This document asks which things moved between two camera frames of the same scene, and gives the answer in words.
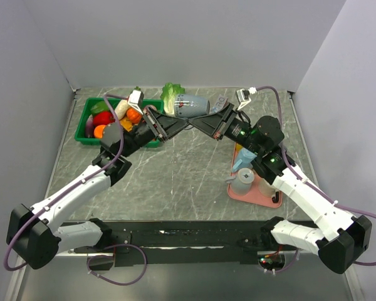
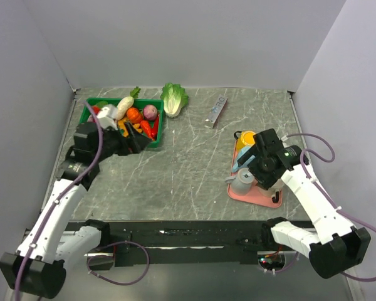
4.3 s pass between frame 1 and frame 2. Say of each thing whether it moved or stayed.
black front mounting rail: stayed
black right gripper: moved
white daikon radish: stayed
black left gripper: moved
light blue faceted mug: stayed
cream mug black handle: stayed
